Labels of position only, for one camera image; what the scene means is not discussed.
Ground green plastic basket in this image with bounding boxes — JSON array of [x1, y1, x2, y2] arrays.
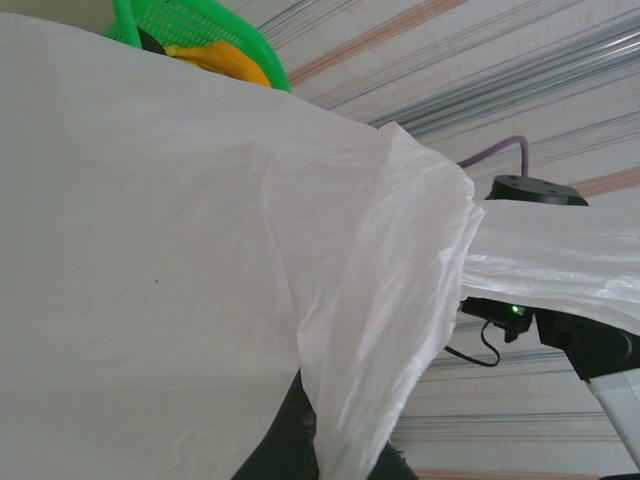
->
[[104, 0, 292, 94]]

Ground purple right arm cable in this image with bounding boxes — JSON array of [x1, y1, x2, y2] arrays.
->
[[457, 135, 531, 177]]

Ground white plastic bag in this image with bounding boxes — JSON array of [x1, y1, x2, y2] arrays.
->
[[0, 12, 640, 480]]

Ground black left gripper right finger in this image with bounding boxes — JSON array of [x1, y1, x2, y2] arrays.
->
[[369, 439, 419, 480]]

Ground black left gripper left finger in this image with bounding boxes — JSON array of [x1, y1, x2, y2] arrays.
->
[[232, 369, 322, 480]]

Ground black fake fruit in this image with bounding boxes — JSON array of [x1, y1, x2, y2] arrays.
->
[[137, 28, 169, 55]]

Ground yellow fake banana bunch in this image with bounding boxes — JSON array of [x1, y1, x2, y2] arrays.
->
[[167, 41, 274, 90]]

